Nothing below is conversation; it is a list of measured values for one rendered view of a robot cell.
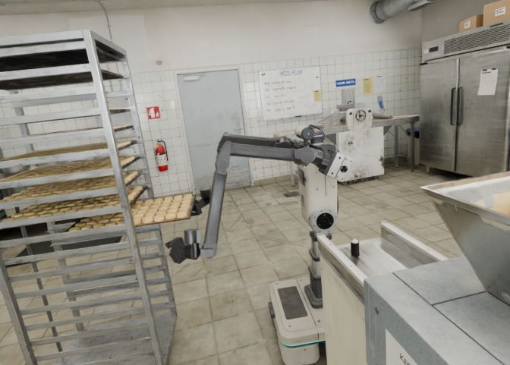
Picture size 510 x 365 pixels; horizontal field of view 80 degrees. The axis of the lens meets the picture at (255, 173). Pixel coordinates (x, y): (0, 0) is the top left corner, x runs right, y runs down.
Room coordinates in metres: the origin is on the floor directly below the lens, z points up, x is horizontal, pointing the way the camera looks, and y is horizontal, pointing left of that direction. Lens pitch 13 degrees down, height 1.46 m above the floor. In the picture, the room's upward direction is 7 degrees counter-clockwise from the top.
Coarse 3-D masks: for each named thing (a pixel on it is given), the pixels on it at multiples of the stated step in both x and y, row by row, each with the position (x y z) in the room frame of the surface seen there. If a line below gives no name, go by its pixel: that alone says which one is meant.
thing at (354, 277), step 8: (320, 240) 1.13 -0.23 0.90; (328, 240) 1.11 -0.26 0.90; (320, 248) 1.14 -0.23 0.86; (328, 248) 1.06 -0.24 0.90; (336, 248) 1.04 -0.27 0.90; (328, 256) 1.06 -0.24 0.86; (336, 256) 0.99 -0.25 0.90; (344, 256) 0.97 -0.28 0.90; (336, 264) 0.99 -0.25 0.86; (344, 264) 0.93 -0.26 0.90; (352, 264) 0.92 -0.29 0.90; (344, 272) 0.93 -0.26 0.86; (352, 272) 0.87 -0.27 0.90; (360, 272) 0.87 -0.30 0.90; (352, 280) 0.88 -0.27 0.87; (360, 280) 0.83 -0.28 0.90; (360, 288) 0.83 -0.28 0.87; (360, 296) 0.83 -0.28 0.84
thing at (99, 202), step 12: (132, 192) 1.62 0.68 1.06; (36, 204) 1.60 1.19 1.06; (48, 204) 1.57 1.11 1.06; (60, 204) 1.53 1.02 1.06; (72, 204) 1.50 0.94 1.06; (84, 204) 1.50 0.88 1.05; (96, 204) 1.45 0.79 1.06; (108, 204) 1.43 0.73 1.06; (120, 204) 1.40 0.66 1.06; (12, 216) 1.42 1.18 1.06; (24, 216) 1.38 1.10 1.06; (36, 216) 1.37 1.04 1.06
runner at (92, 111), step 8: (56, 112) 1.35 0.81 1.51; (64, 112) 1.35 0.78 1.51; (72, 112) 1.35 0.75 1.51; (80, 112) 1.36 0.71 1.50; (88, 112) 1.36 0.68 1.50; (96, 112) 1.36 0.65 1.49; (0, 120) 1.33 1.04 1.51; (8, 120) 1.33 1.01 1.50; (16, 120) 1.34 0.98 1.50; (24, 120) 1.34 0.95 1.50; (32, 120) 1.34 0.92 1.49; (40, 120) 1.34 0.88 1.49; (48, 120) 1.36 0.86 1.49
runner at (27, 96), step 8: (72, 88) 1.36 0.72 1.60; (80, 88) 1.36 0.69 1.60; (88, 88) 1.36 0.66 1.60; (0, 96) 1.33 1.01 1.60; (8, 96) 1.34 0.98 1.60; (16, 96) 1.34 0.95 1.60; (24, 96) 1.34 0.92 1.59; (32, 96) 1.34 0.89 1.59; (40, 96) 1.35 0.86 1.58; (48, 96) 1.35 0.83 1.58; (56, 96) 1.35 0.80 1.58; (64, 96) 1.37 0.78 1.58
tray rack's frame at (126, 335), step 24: (0, 48) 1.46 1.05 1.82; (120, 48) 1.71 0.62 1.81; (24, 144) 1.74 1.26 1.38; (0, 264) 1.29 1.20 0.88; (48, 312) 1.52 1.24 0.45; (72, 312) 1.74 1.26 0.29; (24, 336) 1.29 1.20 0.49; (96, 336) 1.66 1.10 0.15; (120, 336) 1.64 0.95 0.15; (144, 336) 1.61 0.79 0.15; (168, 336) 1.59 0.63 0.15; (72, 360) 1.49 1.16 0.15; (96, 360) 1.46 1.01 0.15; (144, 360) 1.42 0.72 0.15
